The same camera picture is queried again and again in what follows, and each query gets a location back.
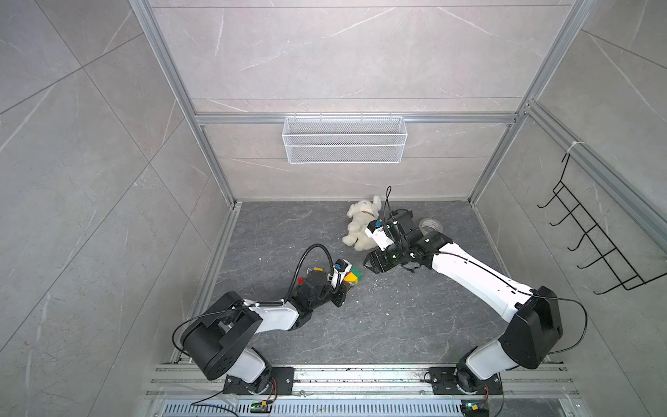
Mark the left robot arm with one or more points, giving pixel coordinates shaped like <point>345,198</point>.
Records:
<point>217,341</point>

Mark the clear tape roll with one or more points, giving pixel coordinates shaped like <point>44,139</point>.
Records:
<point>429,225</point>

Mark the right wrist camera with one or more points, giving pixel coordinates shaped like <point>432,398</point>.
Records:
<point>399,228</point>

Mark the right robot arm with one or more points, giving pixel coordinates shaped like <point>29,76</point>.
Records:
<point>532,315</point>

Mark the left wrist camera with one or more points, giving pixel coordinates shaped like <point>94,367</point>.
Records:
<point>341,269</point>

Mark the white wire mesh basket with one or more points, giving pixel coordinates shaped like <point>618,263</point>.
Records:
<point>344,139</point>

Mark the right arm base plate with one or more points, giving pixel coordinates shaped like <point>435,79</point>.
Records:
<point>444,381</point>

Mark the dark green long lego brick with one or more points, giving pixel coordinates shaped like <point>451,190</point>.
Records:
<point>356,272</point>

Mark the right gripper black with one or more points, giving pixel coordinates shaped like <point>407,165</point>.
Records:
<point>377,262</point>

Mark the black wire hook rack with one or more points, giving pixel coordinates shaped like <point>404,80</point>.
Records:
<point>605,251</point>

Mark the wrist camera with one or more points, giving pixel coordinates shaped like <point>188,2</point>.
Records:
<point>399,228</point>
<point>341,269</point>

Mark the aluminium mounting rail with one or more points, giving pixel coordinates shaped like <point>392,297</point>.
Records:
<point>550,381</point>

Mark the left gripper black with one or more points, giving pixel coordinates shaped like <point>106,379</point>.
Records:
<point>340,294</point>

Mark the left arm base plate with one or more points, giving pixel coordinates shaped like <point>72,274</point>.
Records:
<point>272,381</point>

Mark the white plush dog toy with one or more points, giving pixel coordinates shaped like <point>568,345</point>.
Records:
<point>361,214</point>

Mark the yellow square lego brick bottom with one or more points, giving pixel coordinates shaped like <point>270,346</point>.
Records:
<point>351,278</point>

